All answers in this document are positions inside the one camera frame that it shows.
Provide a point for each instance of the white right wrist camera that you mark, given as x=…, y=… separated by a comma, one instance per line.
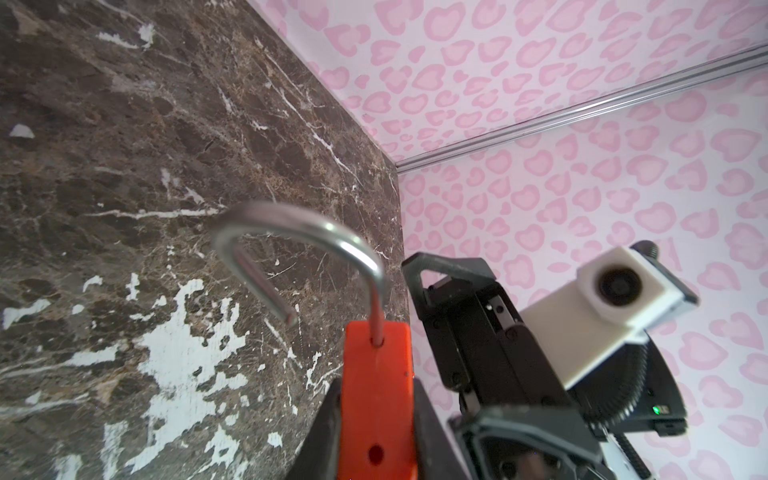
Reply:
x=615, y=299

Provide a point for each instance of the aluminium corner frame post left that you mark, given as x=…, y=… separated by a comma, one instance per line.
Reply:
x=711, y=71

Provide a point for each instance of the red padlock with steel shackle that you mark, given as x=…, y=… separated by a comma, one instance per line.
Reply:
x=377, y=397

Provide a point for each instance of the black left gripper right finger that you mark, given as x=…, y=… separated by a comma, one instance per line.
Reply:
x=436, y=459

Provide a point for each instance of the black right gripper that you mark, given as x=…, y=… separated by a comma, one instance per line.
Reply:
x=517, y=422

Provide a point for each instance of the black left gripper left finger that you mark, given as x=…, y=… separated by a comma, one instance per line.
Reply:
x=318, y=456

